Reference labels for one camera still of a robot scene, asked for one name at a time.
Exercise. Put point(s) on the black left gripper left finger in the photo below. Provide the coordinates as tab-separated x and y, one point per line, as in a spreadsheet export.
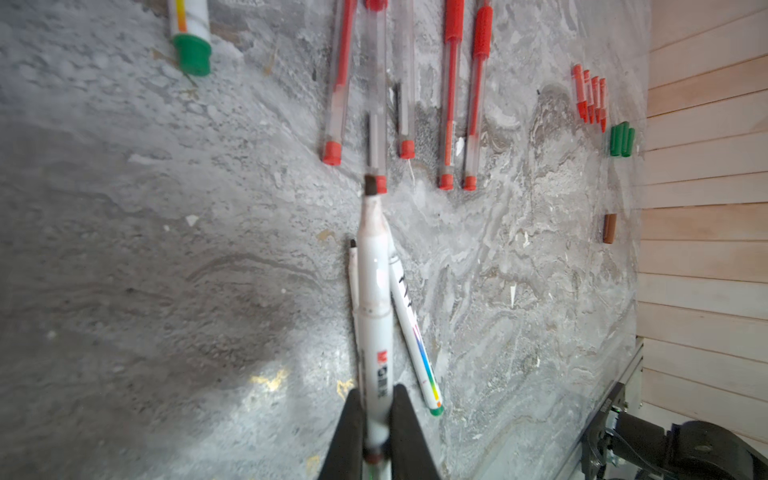
344	458

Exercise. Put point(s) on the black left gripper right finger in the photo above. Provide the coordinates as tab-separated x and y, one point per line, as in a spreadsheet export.
410	454

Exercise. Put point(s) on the green capped marker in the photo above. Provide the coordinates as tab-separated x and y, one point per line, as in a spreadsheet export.
191	36
413	339

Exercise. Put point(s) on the red gel pen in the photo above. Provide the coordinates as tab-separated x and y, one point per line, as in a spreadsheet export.
453	34
480	55
405	63
375	35
339	81

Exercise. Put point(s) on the brown marker cap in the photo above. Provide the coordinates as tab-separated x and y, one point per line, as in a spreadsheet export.
609	228

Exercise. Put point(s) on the green marker cap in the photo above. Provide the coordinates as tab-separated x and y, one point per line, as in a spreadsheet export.
616	140
622	132
628	141

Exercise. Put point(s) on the red pen cap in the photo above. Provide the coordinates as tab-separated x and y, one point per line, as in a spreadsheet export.
589	97
581	101
603	103
596	99

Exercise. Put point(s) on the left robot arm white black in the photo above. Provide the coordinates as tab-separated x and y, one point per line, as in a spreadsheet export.
692	450

